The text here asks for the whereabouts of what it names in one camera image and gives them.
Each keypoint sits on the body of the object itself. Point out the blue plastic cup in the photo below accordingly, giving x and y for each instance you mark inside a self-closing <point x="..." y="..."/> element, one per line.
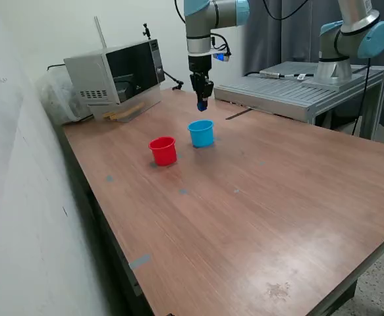
<point x="202" y="136"/>

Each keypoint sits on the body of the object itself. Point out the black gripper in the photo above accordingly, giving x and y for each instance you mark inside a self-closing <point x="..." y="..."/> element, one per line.
<point x="200" y="65"/>

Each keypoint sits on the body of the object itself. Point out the long tape strip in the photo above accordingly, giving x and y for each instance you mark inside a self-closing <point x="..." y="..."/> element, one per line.
<point x="239" y="114"/>

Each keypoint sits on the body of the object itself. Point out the small black camera mount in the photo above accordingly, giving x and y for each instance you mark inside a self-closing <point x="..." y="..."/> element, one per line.
<point x="146" y="31"/>

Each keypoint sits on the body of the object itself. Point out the wooden stick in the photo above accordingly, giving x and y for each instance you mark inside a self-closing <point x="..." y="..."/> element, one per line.
<point x="126" y="112"/>

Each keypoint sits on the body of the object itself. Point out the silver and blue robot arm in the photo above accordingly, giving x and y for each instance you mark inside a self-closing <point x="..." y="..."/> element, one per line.
<point x="198" y="33"/>

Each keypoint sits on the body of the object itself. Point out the silver microwave oven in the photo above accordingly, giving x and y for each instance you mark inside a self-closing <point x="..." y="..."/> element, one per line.
<point x="89" y="75"/>

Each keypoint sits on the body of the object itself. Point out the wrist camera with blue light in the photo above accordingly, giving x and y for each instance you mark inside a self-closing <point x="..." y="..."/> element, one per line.
<point x="220" y="56"/>

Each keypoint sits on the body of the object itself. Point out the dark grey curtain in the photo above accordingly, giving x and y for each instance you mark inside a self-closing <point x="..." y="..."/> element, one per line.
<point x="277" y="42"/>

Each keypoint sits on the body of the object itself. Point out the large tape mark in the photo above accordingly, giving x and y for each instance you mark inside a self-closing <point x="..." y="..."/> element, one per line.
<point x="140" y="261"/>

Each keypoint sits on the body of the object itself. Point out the blue cube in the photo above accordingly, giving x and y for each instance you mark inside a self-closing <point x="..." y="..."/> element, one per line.
<point x="202" y="107"/>

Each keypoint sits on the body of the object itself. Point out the translucent plastic bag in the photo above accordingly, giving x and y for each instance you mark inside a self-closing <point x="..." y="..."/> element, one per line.
<point x="56" y="98"/>

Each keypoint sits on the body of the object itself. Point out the red plastic cup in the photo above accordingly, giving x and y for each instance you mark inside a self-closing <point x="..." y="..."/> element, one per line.
<point x="162" y="154"/>

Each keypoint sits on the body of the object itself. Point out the clear plastic container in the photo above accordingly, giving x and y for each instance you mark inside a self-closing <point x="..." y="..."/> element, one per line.
<point x="149" y="98"/>

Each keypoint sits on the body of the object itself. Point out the aluminium robot base table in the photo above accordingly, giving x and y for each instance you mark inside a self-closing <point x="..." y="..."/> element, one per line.
<point x="277" y="92"/>

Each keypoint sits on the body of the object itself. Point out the white thin rod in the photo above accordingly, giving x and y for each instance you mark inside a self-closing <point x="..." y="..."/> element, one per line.
<point x="100" y="31"/>

